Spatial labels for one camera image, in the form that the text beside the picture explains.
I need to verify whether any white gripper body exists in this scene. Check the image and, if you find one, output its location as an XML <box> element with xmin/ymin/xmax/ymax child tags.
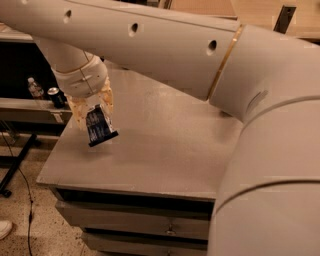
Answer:
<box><xmin>53</xmin><ymin>56</ymin><xmax>108</xmax><ymax>98</ymax></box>

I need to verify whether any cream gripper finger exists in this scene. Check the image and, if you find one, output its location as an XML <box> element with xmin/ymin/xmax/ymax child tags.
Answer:
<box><xmin>66</xmin><ymin>95</ymin><xmax>89</xmax><ymax>131</ymax></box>
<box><xmin>97</xmin><ymin>78</ymin><xmax>114</xmax><ymax>121</ymax></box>

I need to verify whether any blue rxbar blueberry wrapper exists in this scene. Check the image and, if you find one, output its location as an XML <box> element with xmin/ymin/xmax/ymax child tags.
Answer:
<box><xmin>85</xmin><ymin>104</ymin><xmax>118</xmax><ymax>147</ymax></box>

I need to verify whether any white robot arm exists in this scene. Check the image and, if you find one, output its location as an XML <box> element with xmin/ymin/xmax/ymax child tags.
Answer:
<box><xmin>0</xmin><ymin>0</ymin><xmax>320</xmax><ymax>256</ymax></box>

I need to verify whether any dark blue can on shelf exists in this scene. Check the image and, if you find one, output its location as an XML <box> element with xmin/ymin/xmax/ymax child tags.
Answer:
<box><xmin>47</xmin><ymin>87</ymin><xmax>65</xmax><ymax>108</ymax></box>

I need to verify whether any clear plastic water bottle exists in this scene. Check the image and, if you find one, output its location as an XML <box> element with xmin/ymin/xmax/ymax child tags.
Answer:
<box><xmin>27</xmin><ymin>77</ymin><xmax>45</xmax><ymax>100</ymax></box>

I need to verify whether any grey side shelf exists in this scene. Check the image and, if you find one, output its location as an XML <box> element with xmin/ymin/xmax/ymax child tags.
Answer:
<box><xmin>0</xmin><ymin>98</ymin><xmax>72</xmax><ymax>124</ymax></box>

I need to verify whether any black stand leg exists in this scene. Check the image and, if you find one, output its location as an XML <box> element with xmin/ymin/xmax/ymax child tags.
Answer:
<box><xmin>0</xmin><ymin>134</ymin><xmax>37</xmax><ymax>198</ymax></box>

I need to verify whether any grey drawer cabinet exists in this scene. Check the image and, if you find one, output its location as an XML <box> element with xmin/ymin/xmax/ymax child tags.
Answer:
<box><xmin>37</xmin><ymin>64</ymin><xmax>242</xmax><ymax>256</ymax></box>

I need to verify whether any white shoe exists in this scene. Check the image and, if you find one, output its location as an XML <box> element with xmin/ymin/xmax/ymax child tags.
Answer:
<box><xmin>0</xmin><ymin>220</ymin><xmax>13</xmax><ymax>240</ymax></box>

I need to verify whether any wooden board with black edge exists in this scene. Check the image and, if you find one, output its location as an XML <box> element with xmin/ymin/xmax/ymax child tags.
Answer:
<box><xmin>168</xmin><ymin>0</ymin><xmax>237</xmax><ymax>20</ymax></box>

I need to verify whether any black floor cable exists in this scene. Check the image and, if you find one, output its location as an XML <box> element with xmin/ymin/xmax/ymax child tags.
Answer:
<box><xmin>0</xmin><ymin>131</ymin><xmax>36</xmax><ymax>256</ymax></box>

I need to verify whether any grey metal bracket right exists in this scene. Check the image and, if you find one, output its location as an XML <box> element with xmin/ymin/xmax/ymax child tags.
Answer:
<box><xmin>274</xmin><ymin>5</ymin><xmax>296</xmax><ymax>34</ymax></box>

